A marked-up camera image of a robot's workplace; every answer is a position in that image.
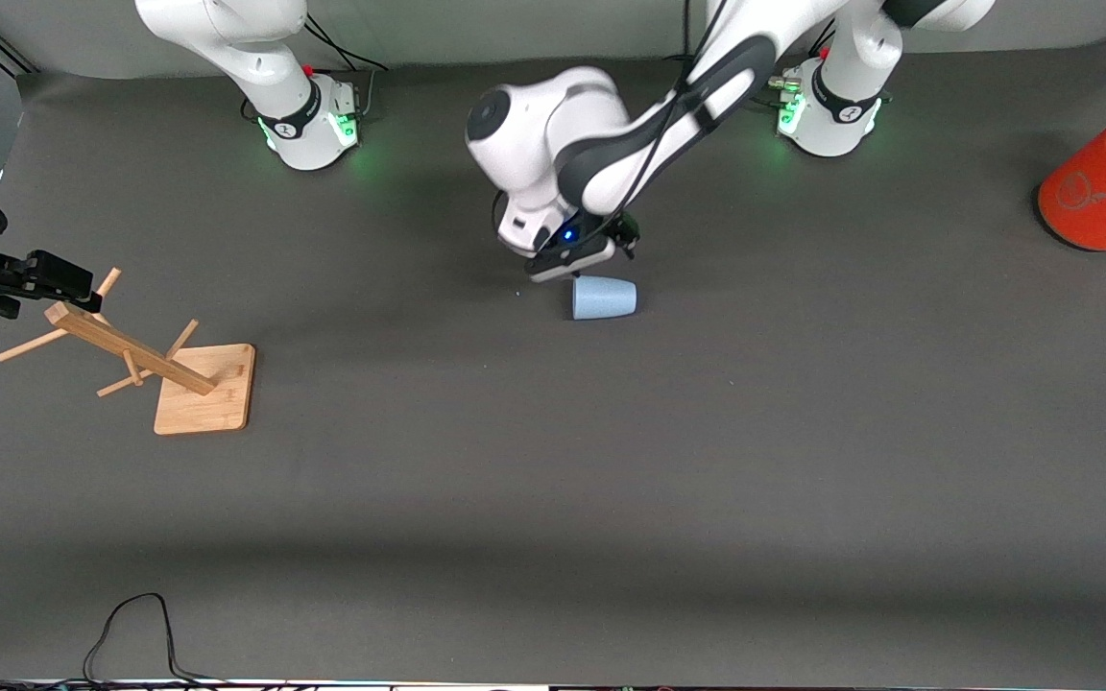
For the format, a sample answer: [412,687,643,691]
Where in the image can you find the black right arm base cables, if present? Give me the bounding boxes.
[303,14,388,73]

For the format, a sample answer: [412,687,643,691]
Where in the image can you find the black frame rail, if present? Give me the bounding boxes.
[0,24,36,76]

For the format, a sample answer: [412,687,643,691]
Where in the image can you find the light blue plastic cup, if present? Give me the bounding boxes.
[571,275,638,322]

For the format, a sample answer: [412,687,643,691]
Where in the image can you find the wooden mug tree stand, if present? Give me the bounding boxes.
[0,268,256,437]

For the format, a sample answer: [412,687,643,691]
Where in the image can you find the black cable loop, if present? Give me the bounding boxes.
[83,592,228,684]

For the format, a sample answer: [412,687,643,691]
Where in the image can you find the orange cylindrical container grey lid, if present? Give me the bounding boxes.
[1037,95,1106,253]

